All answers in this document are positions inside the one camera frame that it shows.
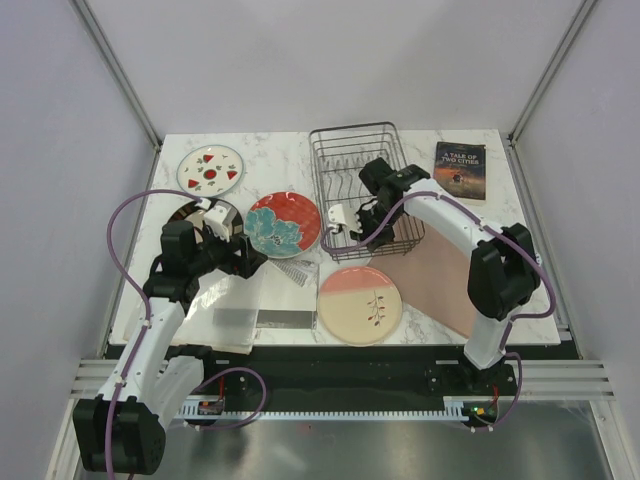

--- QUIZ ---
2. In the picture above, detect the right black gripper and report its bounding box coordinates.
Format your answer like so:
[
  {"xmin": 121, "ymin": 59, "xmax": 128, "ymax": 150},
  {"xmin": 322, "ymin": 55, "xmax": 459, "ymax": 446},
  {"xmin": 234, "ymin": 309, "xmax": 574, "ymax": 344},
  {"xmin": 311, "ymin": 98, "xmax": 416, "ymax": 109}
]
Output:
[{"xmin": 347, "ymin": 202, "xmax": 401, "ymax": 251}]

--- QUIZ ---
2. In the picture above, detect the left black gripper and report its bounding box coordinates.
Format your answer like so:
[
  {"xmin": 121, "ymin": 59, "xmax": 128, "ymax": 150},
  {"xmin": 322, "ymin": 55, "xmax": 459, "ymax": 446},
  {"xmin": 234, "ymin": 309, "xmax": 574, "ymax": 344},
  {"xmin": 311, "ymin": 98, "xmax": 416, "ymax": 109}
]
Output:
[{"xmin": 187, "ymin": 224, "xmax": 266, "ymax": 279}]

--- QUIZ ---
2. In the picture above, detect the red blue flower plate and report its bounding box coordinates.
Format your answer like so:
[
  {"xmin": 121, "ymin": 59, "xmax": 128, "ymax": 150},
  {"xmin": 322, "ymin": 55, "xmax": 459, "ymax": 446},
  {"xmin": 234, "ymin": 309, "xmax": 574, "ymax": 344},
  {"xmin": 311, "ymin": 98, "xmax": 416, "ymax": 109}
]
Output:
[{"xmin": 244, "ymin": 191, "xmax": 322, "ymax": 259}]

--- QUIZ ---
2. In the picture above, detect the black wire dish rack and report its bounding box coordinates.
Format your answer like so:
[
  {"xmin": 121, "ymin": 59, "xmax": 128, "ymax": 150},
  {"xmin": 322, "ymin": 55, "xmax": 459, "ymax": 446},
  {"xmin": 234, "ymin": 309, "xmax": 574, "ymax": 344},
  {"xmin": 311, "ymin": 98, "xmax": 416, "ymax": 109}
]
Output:
[{"xmin": 309, "ymin": 121, "xmax": 425, "ymax": 262}]

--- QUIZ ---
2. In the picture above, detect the pink cream leaf plate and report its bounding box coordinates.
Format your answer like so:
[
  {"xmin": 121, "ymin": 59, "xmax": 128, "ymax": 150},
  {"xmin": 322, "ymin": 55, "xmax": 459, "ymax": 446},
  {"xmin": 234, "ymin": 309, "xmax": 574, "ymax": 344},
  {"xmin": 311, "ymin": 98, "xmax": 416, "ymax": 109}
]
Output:
[{"xmin": 317, "ymin": 266, "xmax": 403, "ymax": 347}]

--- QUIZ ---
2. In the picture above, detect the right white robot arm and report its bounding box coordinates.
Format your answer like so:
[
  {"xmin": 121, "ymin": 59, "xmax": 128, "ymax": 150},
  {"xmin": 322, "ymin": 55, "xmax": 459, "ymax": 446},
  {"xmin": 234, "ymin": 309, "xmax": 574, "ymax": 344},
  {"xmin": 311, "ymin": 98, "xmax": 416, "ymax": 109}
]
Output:
[{"xmin": 350, "ymin": 157, "xmax": 544, "ymax": 394}]

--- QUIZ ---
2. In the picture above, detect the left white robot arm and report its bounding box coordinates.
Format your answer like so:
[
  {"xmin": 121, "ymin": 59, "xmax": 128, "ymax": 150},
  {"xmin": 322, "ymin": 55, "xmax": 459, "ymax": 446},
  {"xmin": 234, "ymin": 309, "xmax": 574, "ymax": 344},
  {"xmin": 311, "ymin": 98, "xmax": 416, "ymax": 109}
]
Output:
[{"xmin": 73, "ymin": 220, "xmax": 267, "ymax": 477}]

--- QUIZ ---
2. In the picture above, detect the clear plastic bag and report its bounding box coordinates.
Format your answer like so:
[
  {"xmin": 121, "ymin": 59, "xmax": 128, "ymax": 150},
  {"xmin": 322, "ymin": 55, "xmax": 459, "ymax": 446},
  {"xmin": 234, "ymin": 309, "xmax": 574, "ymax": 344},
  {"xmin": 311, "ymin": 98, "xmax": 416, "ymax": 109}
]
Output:
[{"xmin": 172, "ymin": 260, "xmax": 319, "ymax": 354}]

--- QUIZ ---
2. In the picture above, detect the brown rimmed beige plate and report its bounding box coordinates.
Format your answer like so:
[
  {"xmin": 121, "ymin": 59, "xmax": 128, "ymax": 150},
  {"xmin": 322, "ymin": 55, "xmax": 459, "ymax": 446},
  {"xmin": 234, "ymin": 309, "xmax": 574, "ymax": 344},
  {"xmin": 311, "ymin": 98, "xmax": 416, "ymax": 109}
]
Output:
[{"xmin": 167, "ymin": 197, "xmax": 246, "ymax": 246}]

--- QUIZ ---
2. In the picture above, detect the pink placemat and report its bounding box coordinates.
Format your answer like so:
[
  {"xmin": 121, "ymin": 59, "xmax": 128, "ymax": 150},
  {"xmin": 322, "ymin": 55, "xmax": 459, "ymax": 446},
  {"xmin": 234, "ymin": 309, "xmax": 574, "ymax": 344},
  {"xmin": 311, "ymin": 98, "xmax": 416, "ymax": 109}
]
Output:
[{"xmin": 369, "ymin": 226, "xmax": 476, "ymax": 338}]

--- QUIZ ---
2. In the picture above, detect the white watermelon pattern plate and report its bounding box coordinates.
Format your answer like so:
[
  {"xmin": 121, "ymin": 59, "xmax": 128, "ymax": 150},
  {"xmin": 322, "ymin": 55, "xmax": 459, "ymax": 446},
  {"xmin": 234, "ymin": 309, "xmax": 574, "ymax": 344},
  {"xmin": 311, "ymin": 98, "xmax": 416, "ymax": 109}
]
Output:
[{"xmin": 176, "ymin": 145, "xmax": 245, "ymax": 197}]

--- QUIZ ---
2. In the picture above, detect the tale of two cities book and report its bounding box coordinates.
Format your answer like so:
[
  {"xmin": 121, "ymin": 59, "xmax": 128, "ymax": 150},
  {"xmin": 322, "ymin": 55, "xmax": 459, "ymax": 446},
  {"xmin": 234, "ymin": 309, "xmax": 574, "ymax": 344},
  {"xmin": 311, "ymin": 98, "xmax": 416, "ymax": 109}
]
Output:
[{"xmin": 433, "ymin": 142, "xmax": 486, "ymax": 203}]

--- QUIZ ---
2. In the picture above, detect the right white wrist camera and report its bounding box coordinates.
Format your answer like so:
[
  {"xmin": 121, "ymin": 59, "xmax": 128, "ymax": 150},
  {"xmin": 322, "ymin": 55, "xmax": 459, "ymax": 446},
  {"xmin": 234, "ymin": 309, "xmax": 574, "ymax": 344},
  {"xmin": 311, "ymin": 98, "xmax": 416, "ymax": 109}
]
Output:
[{"xmin": 328, "ymin": 204, "xmax": 362, "ymax": 234}]

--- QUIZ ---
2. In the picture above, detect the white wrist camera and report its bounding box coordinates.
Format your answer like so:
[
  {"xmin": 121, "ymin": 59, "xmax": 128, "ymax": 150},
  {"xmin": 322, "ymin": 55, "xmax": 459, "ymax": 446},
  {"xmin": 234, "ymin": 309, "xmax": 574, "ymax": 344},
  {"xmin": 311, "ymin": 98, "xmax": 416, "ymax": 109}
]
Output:
[
  {"xmin": 196, "ymin": 198, "xmax": 243, "ymax": 243},
  {"xmin": 328, "ymin": 204, "xmax": 362, "ymax": 234}
]

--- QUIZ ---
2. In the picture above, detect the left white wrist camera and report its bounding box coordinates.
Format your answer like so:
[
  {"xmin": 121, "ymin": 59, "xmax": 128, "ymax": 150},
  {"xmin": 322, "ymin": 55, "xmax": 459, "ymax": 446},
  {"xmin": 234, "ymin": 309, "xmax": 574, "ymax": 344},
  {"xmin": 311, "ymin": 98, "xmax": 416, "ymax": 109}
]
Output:
[{"xmin": 196, "ymin": 198, "xmax": 243, "ymax": 243}]

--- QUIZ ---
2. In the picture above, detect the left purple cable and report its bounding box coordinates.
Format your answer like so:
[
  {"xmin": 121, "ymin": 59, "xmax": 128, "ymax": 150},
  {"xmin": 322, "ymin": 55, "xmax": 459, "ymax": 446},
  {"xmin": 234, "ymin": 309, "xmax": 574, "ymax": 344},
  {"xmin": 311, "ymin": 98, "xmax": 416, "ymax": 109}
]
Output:
[{"xmin": 107, "ymin": 190, "xmax": 211, "ymax": 474}]

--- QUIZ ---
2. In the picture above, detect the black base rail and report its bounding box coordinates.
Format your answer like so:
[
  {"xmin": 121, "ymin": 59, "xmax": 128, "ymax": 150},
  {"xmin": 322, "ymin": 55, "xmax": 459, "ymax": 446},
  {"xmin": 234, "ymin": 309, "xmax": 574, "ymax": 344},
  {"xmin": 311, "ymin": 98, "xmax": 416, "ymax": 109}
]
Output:
[{"xmin": 159, "ymin": 344, "xmax": 521, "ymax": 414}]

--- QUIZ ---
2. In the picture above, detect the white cable duct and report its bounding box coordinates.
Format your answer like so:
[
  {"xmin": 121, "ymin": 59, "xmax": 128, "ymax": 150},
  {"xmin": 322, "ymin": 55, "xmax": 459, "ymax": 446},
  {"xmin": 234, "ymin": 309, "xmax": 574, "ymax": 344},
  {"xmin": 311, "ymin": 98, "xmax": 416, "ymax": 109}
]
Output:
[{"xmin": 175, "ymin": 396, "xmax": 499, "ymax": 423}]

